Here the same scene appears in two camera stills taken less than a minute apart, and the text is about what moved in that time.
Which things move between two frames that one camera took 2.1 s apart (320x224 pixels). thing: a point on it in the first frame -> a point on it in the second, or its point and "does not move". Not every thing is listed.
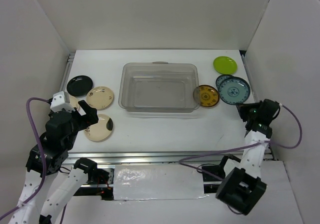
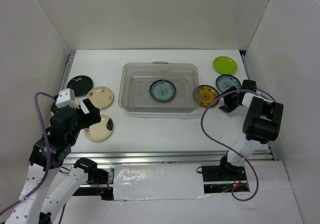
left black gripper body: (78, 123) does not move
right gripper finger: (248, 111) -> (227, 108)
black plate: (79, 86) does not move
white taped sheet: (157, 182) does not move
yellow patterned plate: (209, 96) does not move
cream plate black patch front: (100, 131) does not move
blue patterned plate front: (234, 90) -> (162, 90)
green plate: (225, 65) does not move
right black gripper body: (261, 102) -> (231, 99)
